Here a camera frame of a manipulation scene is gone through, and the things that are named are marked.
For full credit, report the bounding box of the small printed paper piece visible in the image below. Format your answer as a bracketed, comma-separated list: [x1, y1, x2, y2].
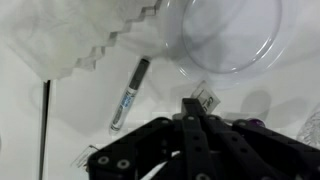
[190, 79, 222, 113]
[70, 143, 100, 169]

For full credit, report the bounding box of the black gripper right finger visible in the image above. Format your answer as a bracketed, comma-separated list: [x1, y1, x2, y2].
[193, 98, 320, 180]

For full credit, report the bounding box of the white marker pen black cap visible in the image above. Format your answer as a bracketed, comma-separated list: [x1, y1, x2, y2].
[108, 56, 152, 136]

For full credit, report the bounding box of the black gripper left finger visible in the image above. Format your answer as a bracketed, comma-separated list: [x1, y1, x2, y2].
[86, 97, 203, 180]

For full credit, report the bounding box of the large cut glass bowl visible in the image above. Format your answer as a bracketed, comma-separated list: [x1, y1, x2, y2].
[295, 109, 320, 150]

